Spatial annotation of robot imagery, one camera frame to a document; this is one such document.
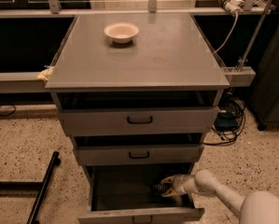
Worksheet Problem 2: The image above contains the white cable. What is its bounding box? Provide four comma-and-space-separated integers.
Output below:
212, 11, 239, 55

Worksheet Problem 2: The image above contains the grey drawer cabinet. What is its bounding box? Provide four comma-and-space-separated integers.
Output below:
45, 12, 230, 224

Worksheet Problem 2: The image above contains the top grey drawer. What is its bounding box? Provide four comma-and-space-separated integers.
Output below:
58, 107, 218, 136

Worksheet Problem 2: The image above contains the white bowl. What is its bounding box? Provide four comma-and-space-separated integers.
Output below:
104, 22, 139, 44

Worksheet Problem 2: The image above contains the bottom grey drawer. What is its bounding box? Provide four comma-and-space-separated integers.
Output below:
78, 163, 204, 224

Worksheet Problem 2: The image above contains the grey metal rail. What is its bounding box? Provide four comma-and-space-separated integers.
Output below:
0, 72, 47, 94

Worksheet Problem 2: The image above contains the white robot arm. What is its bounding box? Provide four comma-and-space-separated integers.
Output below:
160, 170, 279, 224

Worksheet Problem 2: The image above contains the middle grey drawer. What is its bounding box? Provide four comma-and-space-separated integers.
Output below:
74, 145, 203, 166

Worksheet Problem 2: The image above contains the black floor stand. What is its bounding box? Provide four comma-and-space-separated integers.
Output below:
0, 151, 61, 224

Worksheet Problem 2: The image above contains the grey drawer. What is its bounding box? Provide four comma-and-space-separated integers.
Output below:
58, 107, 218, 136
74, 145, 203, 166
78, 163, 204, 224

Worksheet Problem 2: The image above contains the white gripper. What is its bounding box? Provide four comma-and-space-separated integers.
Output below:
160, 175, 195, 197

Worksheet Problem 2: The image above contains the black floor cable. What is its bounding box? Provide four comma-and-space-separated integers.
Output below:
0, 105, 17, 118

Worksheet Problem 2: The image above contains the yellow tape wad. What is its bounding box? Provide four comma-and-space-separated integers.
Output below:
37, 66, 53, 81

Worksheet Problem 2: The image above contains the black cable bundle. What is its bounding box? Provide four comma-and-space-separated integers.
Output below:
203, 96, 247, 147

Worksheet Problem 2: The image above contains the white power strip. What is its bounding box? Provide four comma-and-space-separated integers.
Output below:
217, 0, 243, 15

